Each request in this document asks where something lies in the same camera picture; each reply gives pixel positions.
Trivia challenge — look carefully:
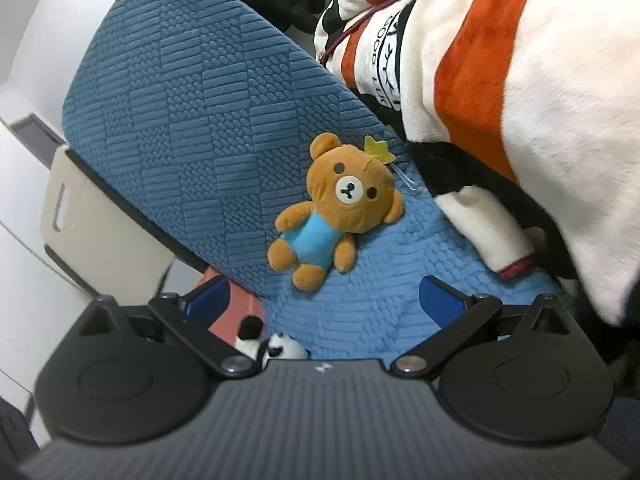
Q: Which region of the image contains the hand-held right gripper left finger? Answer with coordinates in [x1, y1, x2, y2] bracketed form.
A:
[75, 276, 258, 379]

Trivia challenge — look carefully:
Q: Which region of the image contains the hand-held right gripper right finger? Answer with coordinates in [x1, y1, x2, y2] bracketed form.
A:
[390, 275, 576, 380]

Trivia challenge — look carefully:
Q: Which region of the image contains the pink cardboard box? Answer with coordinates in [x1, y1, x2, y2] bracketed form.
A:
[202, 267, 268, 348]

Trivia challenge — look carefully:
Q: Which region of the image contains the black and white panda plush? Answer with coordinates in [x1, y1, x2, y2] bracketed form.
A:
[235, 316, 310, 366]

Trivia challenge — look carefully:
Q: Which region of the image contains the brown bear plush toy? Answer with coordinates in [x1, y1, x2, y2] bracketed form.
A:
[266, 132, 426, 292]

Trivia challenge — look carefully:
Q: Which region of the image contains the striped fleece blanket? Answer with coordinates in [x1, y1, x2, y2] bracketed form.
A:
[314, 0, 640, 328]

